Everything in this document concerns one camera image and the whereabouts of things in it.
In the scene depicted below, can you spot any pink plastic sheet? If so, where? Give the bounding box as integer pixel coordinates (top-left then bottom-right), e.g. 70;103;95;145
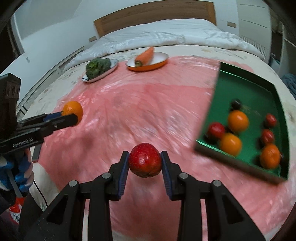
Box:
39;56;295;234

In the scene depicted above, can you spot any orange carrot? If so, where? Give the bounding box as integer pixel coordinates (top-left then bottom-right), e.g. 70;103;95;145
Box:
134;47;154;67

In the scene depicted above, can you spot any red apple back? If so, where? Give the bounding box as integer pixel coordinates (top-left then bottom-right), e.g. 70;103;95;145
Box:
128;143;162;178

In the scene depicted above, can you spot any small orange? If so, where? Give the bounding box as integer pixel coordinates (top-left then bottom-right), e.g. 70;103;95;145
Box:
62;101;83;125

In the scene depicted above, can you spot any dark red apple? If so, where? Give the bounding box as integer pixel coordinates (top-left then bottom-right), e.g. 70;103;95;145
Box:
265;113;278;128

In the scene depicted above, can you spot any orange rimmed white plate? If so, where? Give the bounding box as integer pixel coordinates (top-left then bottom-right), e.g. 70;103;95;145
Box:
125;52;169;72

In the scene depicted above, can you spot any red apple in tray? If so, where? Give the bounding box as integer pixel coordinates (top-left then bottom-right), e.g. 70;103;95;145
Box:
207;122;225;140

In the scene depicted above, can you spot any green leafy vegetable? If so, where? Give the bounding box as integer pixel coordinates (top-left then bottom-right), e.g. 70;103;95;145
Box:
86;57;111;80

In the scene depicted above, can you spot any orange front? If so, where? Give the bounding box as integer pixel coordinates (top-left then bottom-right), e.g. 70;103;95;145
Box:
219;133;242;156

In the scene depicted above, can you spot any orange middle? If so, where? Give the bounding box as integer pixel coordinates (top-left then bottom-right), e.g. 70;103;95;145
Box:
227;110;249;133

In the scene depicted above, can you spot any wooden headboard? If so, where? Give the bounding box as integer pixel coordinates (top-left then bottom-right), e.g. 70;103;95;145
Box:
94;1;216;37

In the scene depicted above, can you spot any green rectangular tray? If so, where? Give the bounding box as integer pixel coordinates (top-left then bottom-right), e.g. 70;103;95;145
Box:
195;63;290;183

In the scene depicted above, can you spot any white duvet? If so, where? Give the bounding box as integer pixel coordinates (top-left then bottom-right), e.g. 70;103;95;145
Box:
65;19;263;70

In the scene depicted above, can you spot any red apple middle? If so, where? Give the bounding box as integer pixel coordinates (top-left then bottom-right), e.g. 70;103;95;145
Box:
261;129;275;145

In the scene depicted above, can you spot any white oval plate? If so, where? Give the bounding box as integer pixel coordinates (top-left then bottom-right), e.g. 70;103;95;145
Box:
82;57;119;83

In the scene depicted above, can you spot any blue folded towel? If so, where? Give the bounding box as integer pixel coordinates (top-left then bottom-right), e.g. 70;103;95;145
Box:
281;73;296;99

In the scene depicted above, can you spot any floral bed sheet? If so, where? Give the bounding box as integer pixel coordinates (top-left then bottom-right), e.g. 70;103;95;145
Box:
27;46;295;240

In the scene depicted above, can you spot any blue gloved hand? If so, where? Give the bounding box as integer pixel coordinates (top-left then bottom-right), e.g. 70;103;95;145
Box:
1;149;34;193

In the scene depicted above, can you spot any dark plum back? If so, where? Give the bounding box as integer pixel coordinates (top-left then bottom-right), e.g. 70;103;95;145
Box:
230;99;242;111

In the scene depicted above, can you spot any white wardrobe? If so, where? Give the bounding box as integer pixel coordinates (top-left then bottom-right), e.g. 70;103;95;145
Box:
236;1;295;77

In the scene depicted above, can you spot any orange tangerine in tray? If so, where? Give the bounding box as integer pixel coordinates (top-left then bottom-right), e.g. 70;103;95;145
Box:
260;144;281;169

